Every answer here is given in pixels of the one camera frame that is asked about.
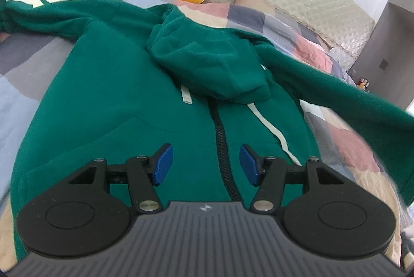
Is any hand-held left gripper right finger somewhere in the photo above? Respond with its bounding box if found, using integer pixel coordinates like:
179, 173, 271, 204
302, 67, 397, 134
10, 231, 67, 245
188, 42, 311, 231
239, 144, 351, 213

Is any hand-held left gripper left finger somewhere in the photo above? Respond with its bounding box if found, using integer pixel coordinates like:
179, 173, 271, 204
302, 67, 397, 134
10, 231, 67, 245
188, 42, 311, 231
66, 144, 173, 213

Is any green hoodie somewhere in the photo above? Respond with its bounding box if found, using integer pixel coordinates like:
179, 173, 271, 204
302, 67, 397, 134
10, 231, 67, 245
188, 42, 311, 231
0, 0, 414, 266

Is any patchwork pillow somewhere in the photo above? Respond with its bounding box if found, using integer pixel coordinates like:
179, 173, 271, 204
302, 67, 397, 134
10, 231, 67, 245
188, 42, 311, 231
233, 0, 301, 25

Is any checkered patchwork blanket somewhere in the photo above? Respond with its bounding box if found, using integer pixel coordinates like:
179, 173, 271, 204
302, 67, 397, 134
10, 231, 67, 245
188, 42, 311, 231
0, 0, 414, 277

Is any grey wall cabinet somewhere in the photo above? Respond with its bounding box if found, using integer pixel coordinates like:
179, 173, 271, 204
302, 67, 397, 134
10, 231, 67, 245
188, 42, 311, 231
348, 0, 414, 109

